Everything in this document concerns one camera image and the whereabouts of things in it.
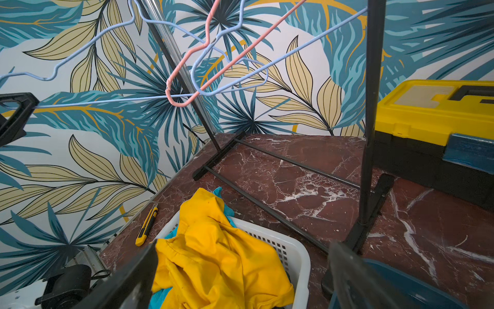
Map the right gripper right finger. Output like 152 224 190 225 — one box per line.
329 242 418 308

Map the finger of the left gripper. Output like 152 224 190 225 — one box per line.
1 93 39 147

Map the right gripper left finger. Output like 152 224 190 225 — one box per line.
75 242 158 309

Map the teal blue t-shirt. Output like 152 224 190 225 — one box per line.
149 187 236 309

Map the yellow t-shirt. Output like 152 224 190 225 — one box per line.
149 188 295 308

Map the pink wire hanger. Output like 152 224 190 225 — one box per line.
165 0 307 108

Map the light blue wire hanger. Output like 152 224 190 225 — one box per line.
0 0 269 109

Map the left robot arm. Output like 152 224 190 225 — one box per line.
1 202 93 308

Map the dark teal tray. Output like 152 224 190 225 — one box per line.
327 257 470 309

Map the white plastic basket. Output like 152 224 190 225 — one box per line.
157 212 310 308

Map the yellow utility knife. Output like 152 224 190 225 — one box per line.
135 206 158 247

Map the black clothes rack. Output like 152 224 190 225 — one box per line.
134 0 395 298

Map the yellow black toolbox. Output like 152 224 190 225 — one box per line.
373 80 493 211

